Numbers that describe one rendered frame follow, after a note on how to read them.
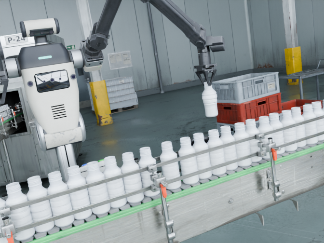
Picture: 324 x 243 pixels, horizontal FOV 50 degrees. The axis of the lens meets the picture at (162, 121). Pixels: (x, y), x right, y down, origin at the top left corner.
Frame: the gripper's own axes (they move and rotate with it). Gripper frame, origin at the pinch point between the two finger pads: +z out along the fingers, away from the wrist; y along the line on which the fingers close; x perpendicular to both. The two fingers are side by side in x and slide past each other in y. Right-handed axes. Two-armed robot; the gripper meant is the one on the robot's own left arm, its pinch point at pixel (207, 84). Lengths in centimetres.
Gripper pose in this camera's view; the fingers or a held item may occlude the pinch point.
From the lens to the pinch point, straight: 167.9
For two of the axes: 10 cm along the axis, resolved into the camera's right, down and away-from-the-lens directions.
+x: -8.7, 1.9, -4.5
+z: 1.3, 9.8, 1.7
